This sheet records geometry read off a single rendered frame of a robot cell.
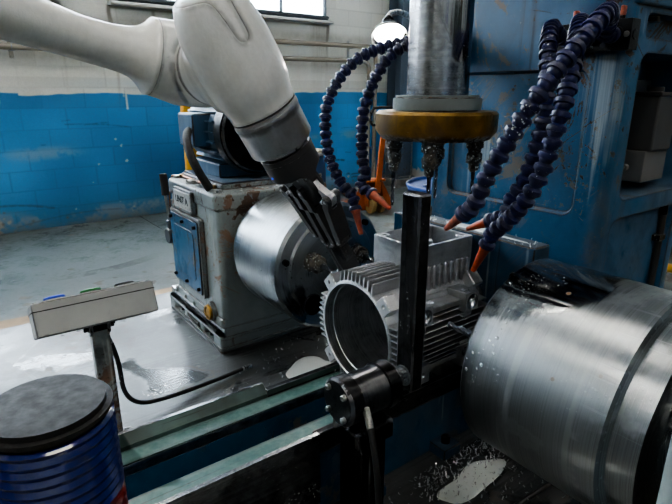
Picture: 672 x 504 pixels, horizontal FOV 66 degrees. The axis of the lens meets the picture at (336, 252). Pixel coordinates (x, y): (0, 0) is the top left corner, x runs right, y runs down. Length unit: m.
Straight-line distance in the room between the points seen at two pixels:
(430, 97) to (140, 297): 0.52
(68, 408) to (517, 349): 0.44
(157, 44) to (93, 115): 5.42
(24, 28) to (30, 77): 5.39
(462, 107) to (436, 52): 0.08
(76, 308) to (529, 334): 0.62
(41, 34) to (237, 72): 0.21
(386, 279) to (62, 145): 5.52
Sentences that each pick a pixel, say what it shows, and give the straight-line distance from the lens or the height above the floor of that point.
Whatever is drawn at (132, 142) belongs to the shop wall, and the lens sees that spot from 6.27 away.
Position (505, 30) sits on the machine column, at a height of 1.46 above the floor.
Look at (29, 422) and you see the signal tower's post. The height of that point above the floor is 1.22.
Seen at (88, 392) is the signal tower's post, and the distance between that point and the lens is 0.30.
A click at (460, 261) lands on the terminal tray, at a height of 1.11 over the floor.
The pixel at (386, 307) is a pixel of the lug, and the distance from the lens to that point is 0.72.
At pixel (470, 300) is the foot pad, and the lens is 0.82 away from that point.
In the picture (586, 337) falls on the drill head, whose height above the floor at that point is 1.13.
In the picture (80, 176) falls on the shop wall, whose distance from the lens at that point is 6.18.
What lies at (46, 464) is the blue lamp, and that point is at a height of 1.20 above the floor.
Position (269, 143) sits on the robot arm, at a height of 1.30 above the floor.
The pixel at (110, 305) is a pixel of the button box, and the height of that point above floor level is 1.06.
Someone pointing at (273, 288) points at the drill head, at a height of 1.02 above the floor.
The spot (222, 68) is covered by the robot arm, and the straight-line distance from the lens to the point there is 0.64.
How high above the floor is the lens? 1.36
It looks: 17 degrees down
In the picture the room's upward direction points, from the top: straight up
